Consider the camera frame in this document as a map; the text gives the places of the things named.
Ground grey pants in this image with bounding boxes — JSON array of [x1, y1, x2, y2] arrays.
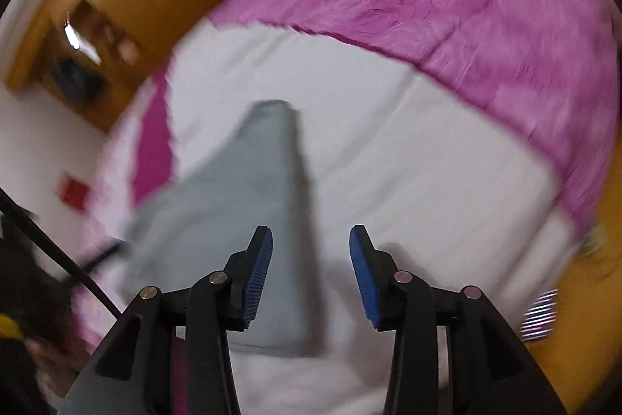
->
[[119, 100, 324, 357]]

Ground pink patterned bedspread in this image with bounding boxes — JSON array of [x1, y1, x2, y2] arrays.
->
[[84, 0, 619, 414]]

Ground dark hanging jacket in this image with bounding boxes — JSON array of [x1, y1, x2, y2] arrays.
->
[[52, 58, 107, 105]]

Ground wooden wardrobe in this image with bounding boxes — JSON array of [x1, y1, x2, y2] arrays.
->
[[3, 0, 222, 131]]

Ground black cable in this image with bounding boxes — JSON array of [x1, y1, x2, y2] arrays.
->
[[0, 186, 122, 321]]

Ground red wall box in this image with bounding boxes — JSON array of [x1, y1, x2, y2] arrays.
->
[[57, 176, 90, 213]]

